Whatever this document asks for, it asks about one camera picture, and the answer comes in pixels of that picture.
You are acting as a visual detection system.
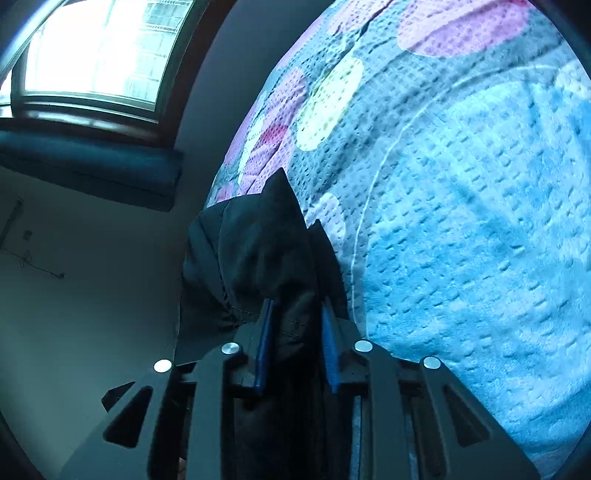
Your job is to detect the black jacket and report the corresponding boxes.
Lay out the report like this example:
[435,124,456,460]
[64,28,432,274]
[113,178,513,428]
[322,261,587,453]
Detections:
[174,171,353,479]

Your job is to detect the floral quilted bedspread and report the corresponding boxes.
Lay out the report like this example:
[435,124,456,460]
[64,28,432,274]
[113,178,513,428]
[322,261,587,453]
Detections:
[207,1,590,479]

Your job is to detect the wall cable with plug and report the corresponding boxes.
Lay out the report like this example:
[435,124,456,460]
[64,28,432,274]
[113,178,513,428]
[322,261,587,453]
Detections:
[0,246,66,281]

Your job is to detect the window with dark frame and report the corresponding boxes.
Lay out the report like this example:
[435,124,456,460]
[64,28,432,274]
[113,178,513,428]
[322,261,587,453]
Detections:
[1,1,235,147]

